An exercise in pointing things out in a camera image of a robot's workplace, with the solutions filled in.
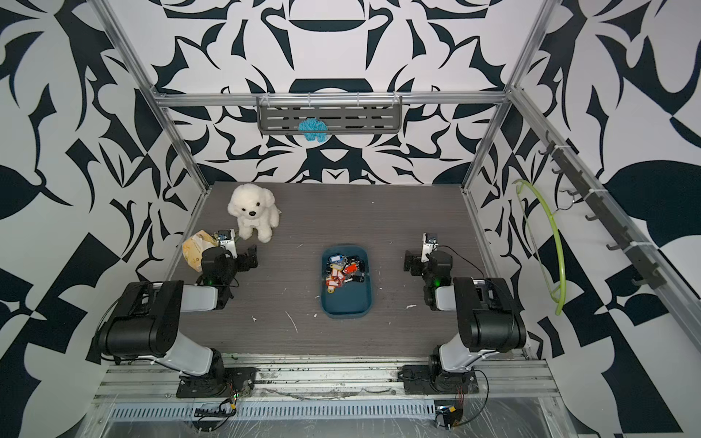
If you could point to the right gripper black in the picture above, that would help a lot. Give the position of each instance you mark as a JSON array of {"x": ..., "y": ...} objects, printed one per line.
[{"x": 414, "y": 263}]

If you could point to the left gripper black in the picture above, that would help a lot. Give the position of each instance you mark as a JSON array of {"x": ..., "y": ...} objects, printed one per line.
[{"x": 244, "y": 260}]

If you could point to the teal plastic storage box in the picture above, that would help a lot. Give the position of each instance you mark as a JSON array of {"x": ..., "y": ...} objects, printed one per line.
[{"x": 346, "y": 286}]

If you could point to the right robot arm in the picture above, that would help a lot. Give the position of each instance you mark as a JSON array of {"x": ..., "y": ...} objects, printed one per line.
[{"x": 488, "y": 321}]

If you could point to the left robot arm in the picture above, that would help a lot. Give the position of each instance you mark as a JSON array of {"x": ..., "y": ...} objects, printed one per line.
[{"x": 144, "y": 325}]

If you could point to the yellow paper bag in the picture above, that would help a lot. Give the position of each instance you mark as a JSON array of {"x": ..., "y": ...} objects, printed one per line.
[{"x": 194, "y": 247}]

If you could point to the white plush dog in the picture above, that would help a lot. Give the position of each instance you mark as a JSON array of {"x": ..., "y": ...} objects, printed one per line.
[{"x": 256, "y": 211}]

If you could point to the blue scrunchie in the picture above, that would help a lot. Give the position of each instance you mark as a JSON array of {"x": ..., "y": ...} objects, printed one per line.
[{"x": 314, "y": 130}]

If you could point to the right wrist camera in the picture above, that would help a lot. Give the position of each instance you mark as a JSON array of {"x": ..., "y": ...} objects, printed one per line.
[{"x": 429, "y": 244}]

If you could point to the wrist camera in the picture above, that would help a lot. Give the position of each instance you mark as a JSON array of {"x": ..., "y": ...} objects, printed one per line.
[
  {"x": 228, "y": 240},
  {"x": 429, "y": 244}
]

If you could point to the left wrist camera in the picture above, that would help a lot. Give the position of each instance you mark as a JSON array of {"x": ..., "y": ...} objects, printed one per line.
[{"x": 228, "y": 240}]

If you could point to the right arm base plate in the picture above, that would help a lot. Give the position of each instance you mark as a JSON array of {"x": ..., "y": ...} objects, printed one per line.
[{"x": 423, "y": 380}]

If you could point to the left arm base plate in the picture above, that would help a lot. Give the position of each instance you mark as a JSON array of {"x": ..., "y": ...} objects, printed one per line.
[{"x": 238, "y": 380}]

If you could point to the white cable duct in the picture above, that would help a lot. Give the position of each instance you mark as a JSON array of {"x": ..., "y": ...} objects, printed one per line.
[{"x": 274, "y": 410}]

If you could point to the grey metal wall shelf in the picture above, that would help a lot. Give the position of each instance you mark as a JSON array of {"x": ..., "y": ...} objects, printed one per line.
[{"x": 353, "y": 114}]

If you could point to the black wall hook rail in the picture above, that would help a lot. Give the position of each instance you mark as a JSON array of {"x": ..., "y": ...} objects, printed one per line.
[{"x": 604, "y": 210}]

